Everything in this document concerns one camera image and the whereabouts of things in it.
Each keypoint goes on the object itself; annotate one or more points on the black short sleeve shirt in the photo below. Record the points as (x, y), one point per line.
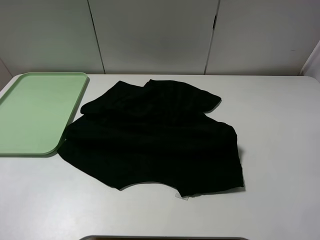
(156, 133)

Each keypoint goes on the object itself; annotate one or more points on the clear tape marker front centre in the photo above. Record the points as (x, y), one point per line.
(177, 195)

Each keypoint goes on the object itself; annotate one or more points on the light green plastic tray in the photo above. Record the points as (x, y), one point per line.
(36, 109)

